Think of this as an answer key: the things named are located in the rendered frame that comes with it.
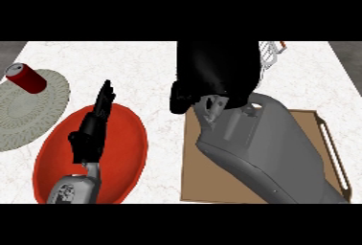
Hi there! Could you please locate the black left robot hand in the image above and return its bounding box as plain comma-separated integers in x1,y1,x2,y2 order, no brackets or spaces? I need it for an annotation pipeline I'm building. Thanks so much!
66,78,116,165

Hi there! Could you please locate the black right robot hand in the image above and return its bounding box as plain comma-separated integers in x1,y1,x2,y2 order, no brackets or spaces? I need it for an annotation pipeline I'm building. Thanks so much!
168,40,261,115

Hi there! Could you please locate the brown wooden tray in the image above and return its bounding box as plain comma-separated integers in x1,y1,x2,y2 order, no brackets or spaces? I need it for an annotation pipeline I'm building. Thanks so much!
180,106,353,205

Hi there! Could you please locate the red oval bowl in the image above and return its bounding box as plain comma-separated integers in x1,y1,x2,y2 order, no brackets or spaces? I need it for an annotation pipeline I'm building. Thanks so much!
31,102,149,205

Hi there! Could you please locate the round pale woven placemat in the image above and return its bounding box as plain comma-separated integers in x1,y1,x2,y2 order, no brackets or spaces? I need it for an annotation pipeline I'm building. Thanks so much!
0,68,72,153

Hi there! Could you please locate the red can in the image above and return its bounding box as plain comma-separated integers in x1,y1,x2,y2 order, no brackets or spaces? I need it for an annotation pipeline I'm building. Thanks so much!
4,62,48,95

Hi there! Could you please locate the white wire tiered basket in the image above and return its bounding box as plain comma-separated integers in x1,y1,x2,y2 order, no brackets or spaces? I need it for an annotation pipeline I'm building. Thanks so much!
257,40,288,77

